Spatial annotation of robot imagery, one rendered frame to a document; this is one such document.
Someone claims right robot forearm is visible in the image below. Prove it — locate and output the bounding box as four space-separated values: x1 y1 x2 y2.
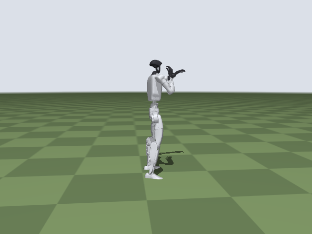
167 77 175 92

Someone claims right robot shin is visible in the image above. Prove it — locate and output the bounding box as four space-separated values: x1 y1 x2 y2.
149 142 160 175

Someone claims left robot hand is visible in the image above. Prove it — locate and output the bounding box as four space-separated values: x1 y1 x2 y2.
172 69 185 78

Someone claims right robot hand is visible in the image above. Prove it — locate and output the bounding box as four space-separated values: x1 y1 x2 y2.
166 66 173 80

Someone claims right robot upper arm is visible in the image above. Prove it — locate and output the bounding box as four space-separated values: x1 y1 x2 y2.
155 74 174 95

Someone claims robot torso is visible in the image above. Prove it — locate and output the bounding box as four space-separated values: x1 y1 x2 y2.
147 73 162 118

